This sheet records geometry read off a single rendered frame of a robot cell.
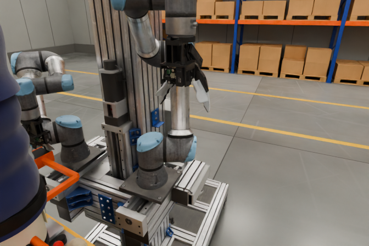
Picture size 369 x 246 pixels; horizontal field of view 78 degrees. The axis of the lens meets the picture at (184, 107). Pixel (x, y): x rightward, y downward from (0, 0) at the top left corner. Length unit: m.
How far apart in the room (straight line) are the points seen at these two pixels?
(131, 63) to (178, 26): 0.60
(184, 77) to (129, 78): 0.61
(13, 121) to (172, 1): 0.46
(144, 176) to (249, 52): 6.70
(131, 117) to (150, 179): 0.34
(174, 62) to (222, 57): 7.15
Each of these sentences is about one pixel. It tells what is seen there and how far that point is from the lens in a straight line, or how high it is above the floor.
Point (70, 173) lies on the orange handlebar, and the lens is 1.04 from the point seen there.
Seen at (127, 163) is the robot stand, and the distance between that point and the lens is 1.30.
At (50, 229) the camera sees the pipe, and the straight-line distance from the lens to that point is 0.98.
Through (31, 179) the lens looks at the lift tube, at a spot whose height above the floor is 1.37.
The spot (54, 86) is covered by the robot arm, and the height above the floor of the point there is 1.48.
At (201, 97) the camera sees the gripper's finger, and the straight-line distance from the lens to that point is 0.59.
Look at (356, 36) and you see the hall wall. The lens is 8.86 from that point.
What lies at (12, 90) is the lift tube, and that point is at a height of 1.61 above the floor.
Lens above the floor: 1.77
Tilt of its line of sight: 22 degrees down
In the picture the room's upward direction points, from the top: straight up
